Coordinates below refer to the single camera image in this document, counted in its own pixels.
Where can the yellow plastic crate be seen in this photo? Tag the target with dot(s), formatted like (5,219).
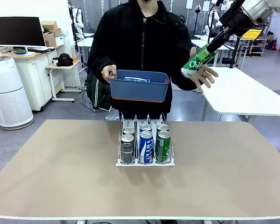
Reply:
(254,35)

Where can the black metal chair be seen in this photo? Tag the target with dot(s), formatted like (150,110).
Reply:
(82,100)

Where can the black tripod pole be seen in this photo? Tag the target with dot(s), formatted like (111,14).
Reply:
(235,53)

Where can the person in black jacket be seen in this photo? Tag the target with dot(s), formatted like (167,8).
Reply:
(140,46)

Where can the white side table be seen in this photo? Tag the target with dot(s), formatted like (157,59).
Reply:
(247,100)

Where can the cardboard box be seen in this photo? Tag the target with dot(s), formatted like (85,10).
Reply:
(58,32)
(50,24)
(49,39)

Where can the small white box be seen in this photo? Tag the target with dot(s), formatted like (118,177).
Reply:
(59,41)

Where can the person's right hand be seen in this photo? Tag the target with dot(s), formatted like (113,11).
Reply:
(109,72)

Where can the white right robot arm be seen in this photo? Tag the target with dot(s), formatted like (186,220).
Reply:
(259,9)

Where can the white lab robot arm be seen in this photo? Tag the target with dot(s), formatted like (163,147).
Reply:
(217,23)
(78,21)

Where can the person's right forearm black sleeve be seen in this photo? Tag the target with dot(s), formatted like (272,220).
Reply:
(98,70)

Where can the green Chilsung cider can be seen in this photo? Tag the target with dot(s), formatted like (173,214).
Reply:
(197,61)
(163,147)
(163,127)

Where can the white cabinet wooden top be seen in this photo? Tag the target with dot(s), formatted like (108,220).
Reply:
(37,77)

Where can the black computer monitor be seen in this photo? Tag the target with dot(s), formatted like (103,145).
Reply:
(18,31)

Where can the orange drink bottle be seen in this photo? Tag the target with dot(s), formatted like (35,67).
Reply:
(74,57)

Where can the dark green striped jacket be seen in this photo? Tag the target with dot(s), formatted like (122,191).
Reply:
(100,93)

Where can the blue plate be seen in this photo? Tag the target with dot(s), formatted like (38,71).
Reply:
(19,51)

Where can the black Pepsi can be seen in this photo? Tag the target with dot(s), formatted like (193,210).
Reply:
(127,149)
(128,130)

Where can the black keyboard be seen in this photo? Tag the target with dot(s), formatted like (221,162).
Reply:
(40,49)

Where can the person's left forearm black sleeve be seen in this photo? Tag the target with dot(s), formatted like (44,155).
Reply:
(185,85)

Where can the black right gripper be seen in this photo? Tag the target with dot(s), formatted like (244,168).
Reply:
(239,23)

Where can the wooden shelf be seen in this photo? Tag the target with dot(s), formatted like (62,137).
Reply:
(256,47)

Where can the white paper cup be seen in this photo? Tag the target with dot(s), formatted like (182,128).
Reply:
(55,60)

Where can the small white rolling table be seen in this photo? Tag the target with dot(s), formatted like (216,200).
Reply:
(65,66)

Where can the white office table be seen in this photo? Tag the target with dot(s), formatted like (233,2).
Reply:
(85,42)
(224,47)

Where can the white air purifier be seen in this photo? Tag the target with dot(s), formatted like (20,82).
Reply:
(9,98)

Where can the red fire extinguisher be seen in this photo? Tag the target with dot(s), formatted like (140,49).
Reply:
(273,44)

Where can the clear plastic bag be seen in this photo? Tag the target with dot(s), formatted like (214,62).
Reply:
(112,118)

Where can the person's left hand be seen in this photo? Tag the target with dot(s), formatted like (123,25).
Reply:
(206,77)

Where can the black cap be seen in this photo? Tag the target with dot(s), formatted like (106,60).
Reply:
(65,59)

